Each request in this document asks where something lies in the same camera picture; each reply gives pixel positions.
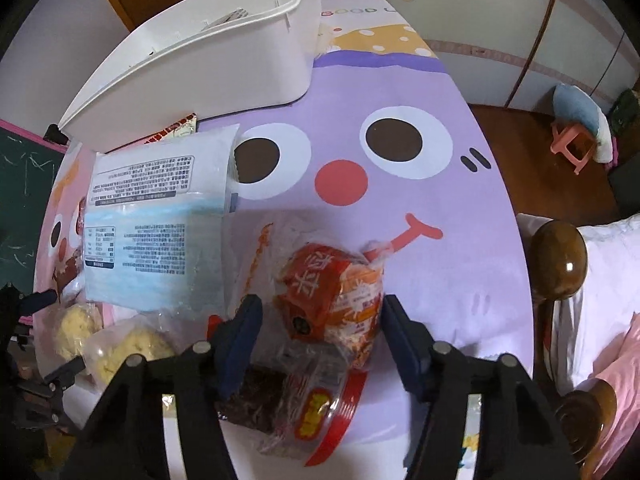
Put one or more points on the pink plastic stool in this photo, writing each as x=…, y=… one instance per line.
x=570, y=147

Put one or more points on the green chalkboard with pink frame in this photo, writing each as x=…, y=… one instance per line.
x=25, y=200

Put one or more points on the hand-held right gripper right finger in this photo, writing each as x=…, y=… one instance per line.
x=402, y=355

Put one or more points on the clear packet of yellow cookie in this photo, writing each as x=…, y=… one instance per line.
x=75, y=327
x=125, y=355

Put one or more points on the orange snack packet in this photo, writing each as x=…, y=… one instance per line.
x=330, y=300

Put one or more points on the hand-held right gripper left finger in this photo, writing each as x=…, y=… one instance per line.
x=240, y=352

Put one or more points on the white and blue snack packet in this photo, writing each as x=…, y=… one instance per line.
x=150, y=175

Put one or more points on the pale sliding door wardrobe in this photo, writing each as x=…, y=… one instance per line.
x=500, y=10

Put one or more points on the dark green bag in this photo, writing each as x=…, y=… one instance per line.
x=627, y=110

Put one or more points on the cartoon printed tablecloth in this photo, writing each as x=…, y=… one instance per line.
x=430, y=285

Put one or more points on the white pillow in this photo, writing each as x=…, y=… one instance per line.
x=610, y=280

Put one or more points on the pink blanket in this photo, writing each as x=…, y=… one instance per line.
x=625, y=385

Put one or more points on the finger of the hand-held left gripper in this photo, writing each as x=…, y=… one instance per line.
x=65, y=375
x=37, y=300

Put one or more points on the blue plush cushion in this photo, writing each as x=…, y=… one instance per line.
x=575, y=105

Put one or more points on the light blue snack packet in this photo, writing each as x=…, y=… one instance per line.
x=150, y=260

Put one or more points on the white plastic storage box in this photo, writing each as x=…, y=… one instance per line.
x=200, y=65

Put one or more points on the clear bag of dark snack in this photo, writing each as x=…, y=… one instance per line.
x=300, y=400

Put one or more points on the brown wooden bed post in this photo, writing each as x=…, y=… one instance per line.
x=557, y=260

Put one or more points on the red snack packet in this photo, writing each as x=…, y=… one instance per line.
x=172, y=129

